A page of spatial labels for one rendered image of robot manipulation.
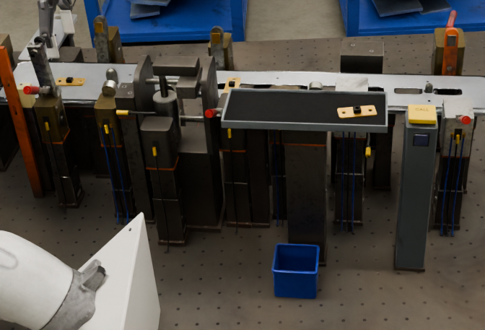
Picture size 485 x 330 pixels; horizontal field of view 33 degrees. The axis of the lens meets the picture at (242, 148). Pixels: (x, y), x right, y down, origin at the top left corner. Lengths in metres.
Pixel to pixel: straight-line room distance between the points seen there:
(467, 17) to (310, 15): 0.91
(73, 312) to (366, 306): 0.70
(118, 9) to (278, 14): 0.92
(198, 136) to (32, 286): 0.63
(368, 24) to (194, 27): 0.90
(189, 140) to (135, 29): 2.31
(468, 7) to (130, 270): 3.12
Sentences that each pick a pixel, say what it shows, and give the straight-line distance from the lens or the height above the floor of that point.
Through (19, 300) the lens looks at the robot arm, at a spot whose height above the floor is 0.99.
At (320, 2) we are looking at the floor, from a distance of 4.89.
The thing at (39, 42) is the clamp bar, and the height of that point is 1.21.
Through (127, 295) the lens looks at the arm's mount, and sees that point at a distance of 1.65.
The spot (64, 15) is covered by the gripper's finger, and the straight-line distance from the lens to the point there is 2.34.
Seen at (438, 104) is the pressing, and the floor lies 1.00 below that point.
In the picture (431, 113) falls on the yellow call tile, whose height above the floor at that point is 1.16.
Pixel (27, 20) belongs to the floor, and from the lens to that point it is 5.05.
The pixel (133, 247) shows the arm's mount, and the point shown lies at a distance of 1.75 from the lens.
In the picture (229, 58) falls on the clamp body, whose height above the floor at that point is 1.00.
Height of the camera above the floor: 2.20
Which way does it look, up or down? 37 degrees down
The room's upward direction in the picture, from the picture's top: 4 degrees counter-clockwise
